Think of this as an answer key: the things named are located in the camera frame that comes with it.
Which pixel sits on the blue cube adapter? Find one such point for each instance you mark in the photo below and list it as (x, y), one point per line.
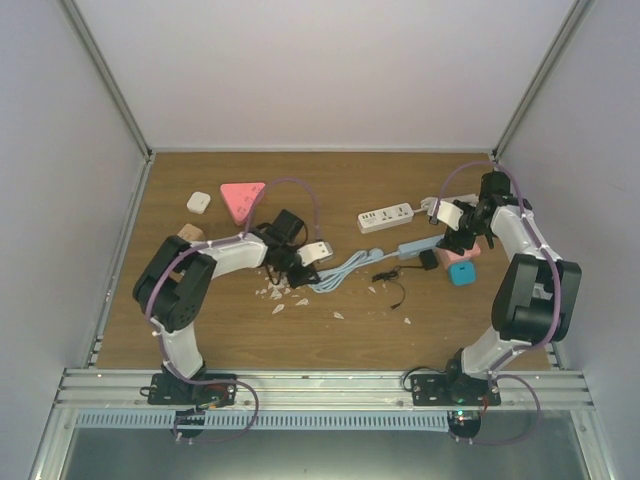
(462, 273)

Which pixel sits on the white power strip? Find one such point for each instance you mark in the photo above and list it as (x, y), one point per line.
(384, 218)

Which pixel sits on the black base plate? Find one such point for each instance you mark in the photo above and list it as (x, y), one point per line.
(166, 389)
(432, 388)

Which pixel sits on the grey slotted cable duct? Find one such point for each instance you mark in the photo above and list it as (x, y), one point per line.
(266, 420)

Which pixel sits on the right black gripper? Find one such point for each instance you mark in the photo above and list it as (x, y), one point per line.
(453, 242)

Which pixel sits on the pink block socket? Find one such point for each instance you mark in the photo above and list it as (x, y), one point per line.
(447, 258)

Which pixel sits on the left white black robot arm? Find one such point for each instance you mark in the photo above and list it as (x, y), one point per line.
(171, 290)

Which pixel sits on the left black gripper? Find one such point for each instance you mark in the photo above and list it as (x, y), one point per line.
(298, 279)

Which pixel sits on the pink triangular power socket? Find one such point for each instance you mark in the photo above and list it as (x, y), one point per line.
(239, 198)

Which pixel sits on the aluminium frame rail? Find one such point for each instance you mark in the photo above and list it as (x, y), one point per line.
(299, 390)

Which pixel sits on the small white charger plug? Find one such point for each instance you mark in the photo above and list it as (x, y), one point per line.
(198, 202)

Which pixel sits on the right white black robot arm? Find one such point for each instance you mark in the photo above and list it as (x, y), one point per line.
(535, 301)

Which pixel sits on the black charger plug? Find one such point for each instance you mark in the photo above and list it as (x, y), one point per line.
(428, 259)

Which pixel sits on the light blue power strip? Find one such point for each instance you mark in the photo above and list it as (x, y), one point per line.
(412, 249)

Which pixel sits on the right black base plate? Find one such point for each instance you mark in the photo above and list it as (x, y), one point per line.
(432, 388)

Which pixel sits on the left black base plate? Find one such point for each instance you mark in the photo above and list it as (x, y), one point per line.
(166, 389)

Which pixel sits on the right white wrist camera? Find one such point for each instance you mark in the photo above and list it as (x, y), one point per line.
(445, 212)

